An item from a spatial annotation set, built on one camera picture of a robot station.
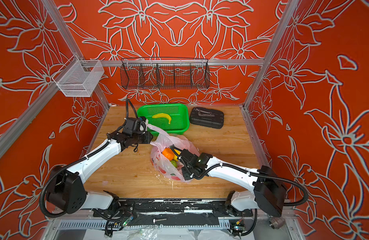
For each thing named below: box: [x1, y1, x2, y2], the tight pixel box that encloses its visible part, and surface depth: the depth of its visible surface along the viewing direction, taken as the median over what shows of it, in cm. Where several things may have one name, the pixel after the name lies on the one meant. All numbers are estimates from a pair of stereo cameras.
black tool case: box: [189, 107, 225, 129], surface depth 106 cm
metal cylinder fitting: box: [268, 216, 286, 229], surface depth 69 cm
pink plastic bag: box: [146, 124, 201, 183], surface depth 83 cm
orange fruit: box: [162, 147, 175, 161], surface depth 85 cm
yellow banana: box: [152, 113, 172, 125], surface depth 112 cm
